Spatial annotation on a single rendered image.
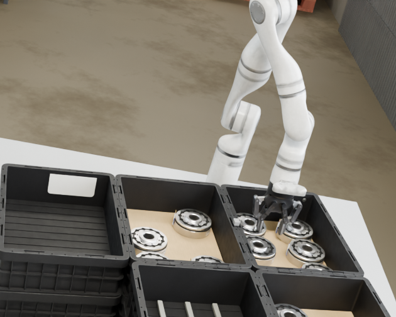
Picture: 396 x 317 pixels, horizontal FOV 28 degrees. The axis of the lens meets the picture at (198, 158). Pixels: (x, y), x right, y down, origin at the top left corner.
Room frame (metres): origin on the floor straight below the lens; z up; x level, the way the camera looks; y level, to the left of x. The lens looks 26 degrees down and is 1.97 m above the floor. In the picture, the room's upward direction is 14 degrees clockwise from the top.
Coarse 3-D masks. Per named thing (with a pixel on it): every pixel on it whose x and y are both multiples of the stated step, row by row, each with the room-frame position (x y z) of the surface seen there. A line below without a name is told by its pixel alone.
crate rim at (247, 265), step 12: (120, 180) 1.85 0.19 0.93; (144, 180) 1.89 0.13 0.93; (156, 180) 1.90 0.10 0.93; (168, 180) 1.92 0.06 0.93; (180, 180) 1.93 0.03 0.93; (120, 192) 1.79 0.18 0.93; (120, 204) 1.73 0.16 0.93; (228, 216) 1.80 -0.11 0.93; (132, 240) 1.58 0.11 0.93; (240, 240) 1.70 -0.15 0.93; (132, 252) 1.53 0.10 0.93; (240, 252) 1.65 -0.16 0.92; (192, 264) 1.55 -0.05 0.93; (204, 264) 1.56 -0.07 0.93; (216, 264) 1.57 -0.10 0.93; (228, 264) 1.58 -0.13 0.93; (240, 264) 1.59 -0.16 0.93
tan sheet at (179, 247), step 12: (132, 216) 1.85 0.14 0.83; (144, 216) 1.86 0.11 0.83; (156, 216) 1.88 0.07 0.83; (168, 216) 1.89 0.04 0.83; (132, 228) 1.79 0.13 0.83; (156, 228) 1.82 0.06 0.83; (168, 228) 1.83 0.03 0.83; (168, 240) 1.78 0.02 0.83; (180, 240) 1.79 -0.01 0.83; (192, 240) 1.80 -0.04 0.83; (204, 240) 1.82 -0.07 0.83; (168, 252) 1.72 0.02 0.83; (180, 252) 1.73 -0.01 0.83; (192, 252) 1.75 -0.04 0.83; (204, 252) 1.76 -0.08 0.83; (216, 252) 1.77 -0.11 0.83
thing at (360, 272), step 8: (224, 184) 1.97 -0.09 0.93; (224, 192) 1.92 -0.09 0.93; (312, 192) 2.05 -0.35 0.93; (320, 200) 2.02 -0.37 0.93; (232, 208) 1.85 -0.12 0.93; (320, 208) 1.98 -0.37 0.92; (328, 216) 1.93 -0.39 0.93; (240, 224) 1.78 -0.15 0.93; (240, 232) 1.74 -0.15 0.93; (336, 232) 1.86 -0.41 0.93; (344, 240) 1.82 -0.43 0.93; (344, 248) 1.79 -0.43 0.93; (248, 256) 1.64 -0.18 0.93; (352, 256) 1.76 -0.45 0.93; (256, 264) 1.61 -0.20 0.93; (312, 272) 1.63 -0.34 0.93; (320, 272) 1.64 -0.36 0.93; (328, 272) 1.65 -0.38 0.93; (336, 272) 1.66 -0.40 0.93; (344, 272) 1.67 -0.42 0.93; (352, 272) 1.68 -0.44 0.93; (360, 272) 1.69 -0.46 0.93
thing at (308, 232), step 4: (280, 220) 1.97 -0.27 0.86; (296, 220) 2.00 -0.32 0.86; (300, 220) 2.00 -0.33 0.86; (304, 224) 1.98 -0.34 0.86; (288, 228) 1.93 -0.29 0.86; (304, 228) 1.96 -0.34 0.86; (308, 228) 1.96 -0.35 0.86; (288, 232) 1.91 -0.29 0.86; (292, 232) 1.92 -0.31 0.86; (296, 232) 1.92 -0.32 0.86; (300, 232) 1.93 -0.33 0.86; (304, 232) 1.93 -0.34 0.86; (308, 232) 1.94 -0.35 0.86; (312, 232) 1.95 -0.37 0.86; (292, 236) 1.90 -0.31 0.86; (296, 236) 1.90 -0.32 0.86; (300, 236) 1.91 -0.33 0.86; (304, 236) 1.91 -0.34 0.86; (308, 236) 1.92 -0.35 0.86
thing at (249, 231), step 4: (240, 216) 1.93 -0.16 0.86; (244, 216) 1.94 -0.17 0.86; (248, 216) 1.94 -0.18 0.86; (252, 216) 1.95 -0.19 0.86; (240, 220) 1.91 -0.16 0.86; (256, 220) 1.94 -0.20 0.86; (264, 224) 1.93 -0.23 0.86; (244, 228) 1.88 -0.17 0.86; (248, 228) 1.88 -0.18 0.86; (264, 228) 1.90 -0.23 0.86; (248, 232) 1.86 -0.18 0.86; (252, 232) 1.87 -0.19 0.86; (256, 232) 1.88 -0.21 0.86; (264, 232) 1.89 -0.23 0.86
